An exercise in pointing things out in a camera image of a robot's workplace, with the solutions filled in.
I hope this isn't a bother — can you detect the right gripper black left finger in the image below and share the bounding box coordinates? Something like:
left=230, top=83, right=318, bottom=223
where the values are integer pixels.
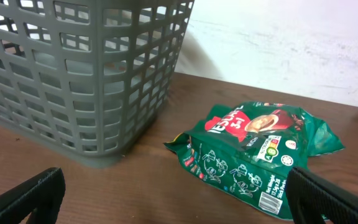
left=0, top=167, right=66, bottom=224

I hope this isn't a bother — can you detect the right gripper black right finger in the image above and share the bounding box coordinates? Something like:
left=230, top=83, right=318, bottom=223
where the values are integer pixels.
left=285, top=167, right=358, bottom=224

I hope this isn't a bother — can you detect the green Nescafe coffee bag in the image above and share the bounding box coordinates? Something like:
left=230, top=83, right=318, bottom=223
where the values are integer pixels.
left=164, top=101, right=344, bottom=220

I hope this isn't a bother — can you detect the grey plastic basket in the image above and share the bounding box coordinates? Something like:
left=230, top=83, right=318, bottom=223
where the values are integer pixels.
left=0, top=0, right=194, bottom=168

